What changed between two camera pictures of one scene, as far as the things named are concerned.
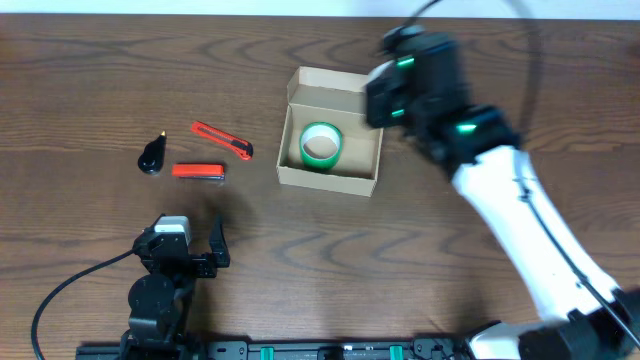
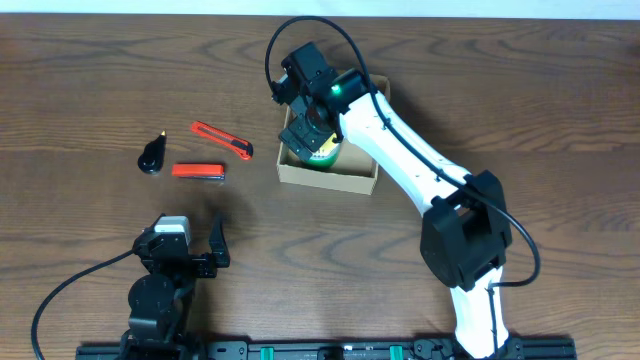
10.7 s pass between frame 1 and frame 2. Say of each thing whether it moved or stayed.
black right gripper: moved
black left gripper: stayed
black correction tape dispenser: stayed
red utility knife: stayed
